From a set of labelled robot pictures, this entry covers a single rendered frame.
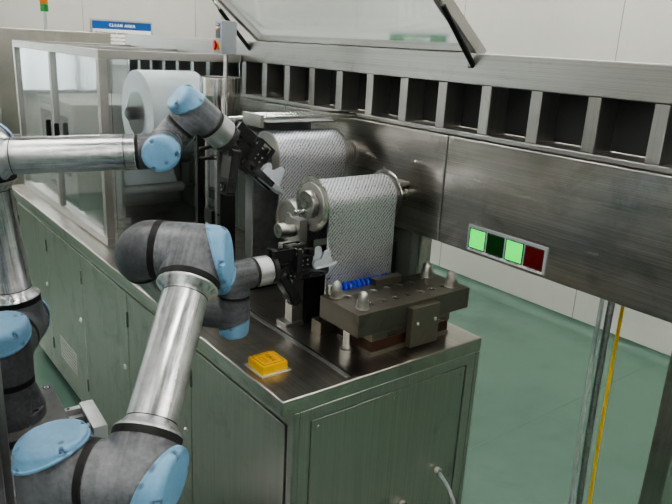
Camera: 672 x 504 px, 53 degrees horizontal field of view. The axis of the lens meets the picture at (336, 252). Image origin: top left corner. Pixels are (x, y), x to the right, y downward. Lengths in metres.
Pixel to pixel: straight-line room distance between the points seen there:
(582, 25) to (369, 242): 2.82
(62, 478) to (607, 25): 3.80
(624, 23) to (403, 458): 3.04
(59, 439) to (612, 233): 1.17
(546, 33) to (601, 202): 3.03
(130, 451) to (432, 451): 1.05
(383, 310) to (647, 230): 0.63
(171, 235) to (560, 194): 0.89
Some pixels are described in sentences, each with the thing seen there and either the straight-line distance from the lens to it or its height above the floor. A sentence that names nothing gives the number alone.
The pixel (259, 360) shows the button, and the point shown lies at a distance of 1.64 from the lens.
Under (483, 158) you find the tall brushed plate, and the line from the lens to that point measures 1.78.
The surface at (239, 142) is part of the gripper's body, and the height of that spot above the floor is 1.42.
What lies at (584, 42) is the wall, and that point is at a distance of 4.40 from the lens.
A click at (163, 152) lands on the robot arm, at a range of 1.41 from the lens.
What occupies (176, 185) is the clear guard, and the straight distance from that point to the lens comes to 2.67.
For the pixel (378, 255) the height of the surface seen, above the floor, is 1.09.
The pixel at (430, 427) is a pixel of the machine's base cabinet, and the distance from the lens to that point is 1.91.
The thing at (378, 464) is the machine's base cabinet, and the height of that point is 0.62.
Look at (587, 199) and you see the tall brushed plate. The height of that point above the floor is 1.35.
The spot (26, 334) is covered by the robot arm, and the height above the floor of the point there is 1.02.
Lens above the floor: 1.66
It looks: 17 degrees down
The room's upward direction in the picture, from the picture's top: 3 degrees clockwise
